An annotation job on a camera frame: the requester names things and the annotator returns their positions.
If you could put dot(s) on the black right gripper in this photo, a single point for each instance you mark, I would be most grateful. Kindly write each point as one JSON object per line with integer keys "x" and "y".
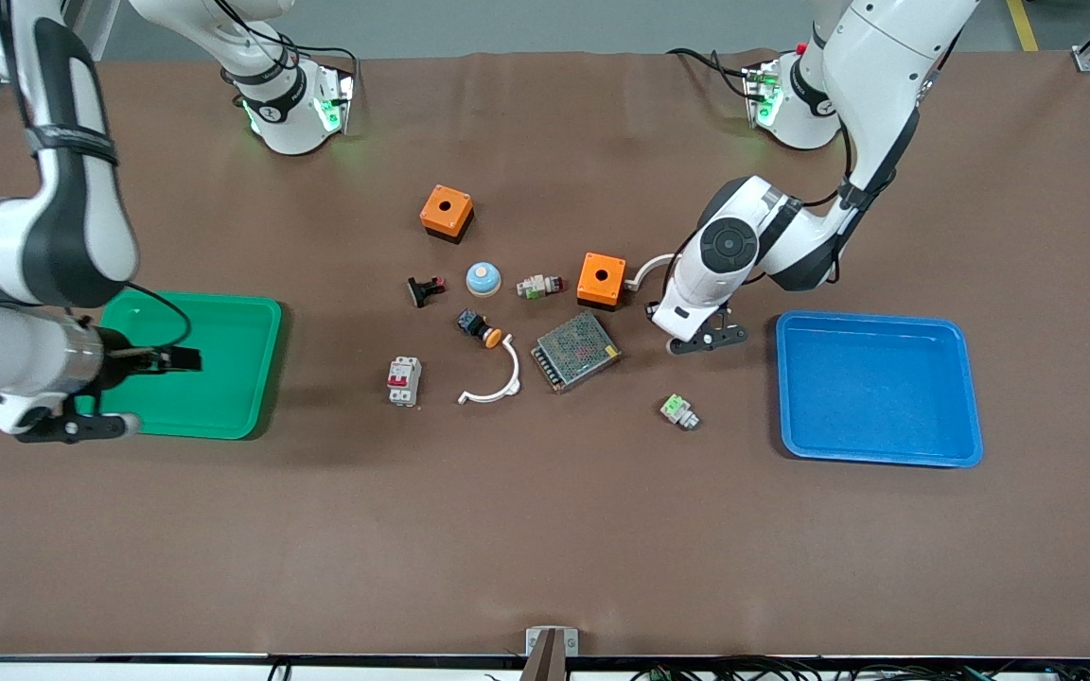
{"x": 117, "y": 368}

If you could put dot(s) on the white circuit breaker red switch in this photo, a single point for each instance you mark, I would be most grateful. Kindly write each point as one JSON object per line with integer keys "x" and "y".
{"x": 404, "y": 380}

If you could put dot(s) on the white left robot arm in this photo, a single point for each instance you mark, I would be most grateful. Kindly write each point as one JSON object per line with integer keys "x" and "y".
{"x": 871, "y": 57}

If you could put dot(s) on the green plastic tray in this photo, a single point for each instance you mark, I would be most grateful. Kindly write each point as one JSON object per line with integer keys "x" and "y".
{"x": 233, "y": 397}

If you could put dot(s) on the metal mesh power supply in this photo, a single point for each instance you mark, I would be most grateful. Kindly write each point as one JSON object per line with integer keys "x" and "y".
{"x": 575, "y": 352}

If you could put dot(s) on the green white contact block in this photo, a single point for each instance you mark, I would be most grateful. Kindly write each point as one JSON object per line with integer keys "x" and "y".
{"x": 677, "y": 410}

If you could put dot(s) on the blue dome buzzer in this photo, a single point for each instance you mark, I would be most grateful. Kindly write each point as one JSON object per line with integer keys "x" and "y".
{"x": 483, "y": 280}

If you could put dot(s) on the orange-headed black push button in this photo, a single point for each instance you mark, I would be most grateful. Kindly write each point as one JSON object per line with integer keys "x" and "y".
{"x": 477, "y": 327}

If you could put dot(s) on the blue plastic tray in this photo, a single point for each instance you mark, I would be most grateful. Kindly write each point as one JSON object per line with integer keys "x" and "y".
{"x": 876, "y": 397}

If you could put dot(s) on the brown table mat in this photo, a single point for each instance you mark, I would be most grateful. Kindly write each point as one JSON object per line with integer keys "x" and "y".
{"x": 545, "y": 530}

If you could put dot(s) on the large white curved bracket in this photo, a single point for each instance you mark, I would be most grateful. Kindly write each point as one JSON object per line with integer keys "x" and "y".
{"x": 649, "y": 263}

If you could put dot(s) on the orange button enclosure box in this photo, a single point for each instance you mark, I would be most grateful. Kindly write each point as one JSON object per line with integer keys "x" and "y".
{"x": 446, "y": 210}
{"x": 602, "y": 276}

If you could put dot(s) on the white green indicator switch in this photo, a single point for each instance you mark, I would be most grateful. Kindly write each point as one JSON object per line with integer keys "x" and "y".
{"x": 536, "y": 286}

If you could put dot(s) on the small white curved bracket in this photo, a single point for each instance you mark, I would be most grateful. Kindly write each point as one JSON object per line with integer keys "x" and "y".
{"x": 512, "y": 374}

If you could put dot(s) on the black rectangular pushbutton switch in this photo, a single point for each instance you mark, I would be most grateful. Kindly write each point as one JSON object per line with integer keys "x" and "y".
{"x": 425, "y": 291}

